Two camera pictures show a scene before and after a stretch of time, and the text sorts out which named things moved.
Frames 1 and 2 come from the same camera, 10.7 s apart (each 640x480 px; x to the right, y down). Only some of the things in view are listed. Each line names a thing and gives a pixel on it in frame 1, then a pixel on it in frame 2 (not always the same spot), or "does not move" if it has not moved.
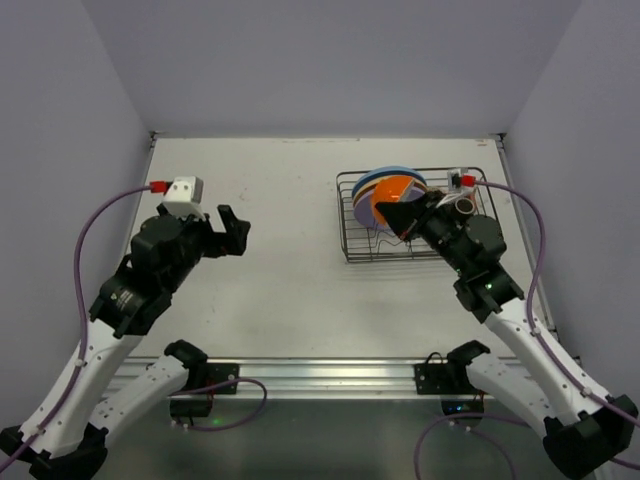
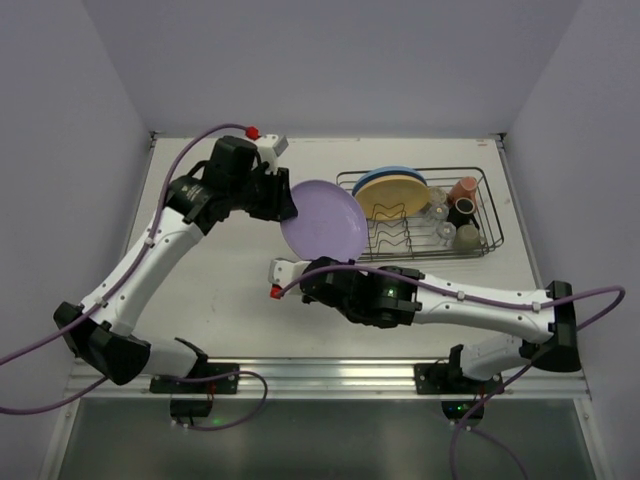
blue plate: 386,171 does not move
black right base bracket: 443,379 does not move
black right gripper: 422,217 -> 314,281
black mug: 464,206 does not move
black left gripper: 214,235 -> 275,198
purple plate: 364,211 -> 329,223
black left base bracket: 208,374 does not move
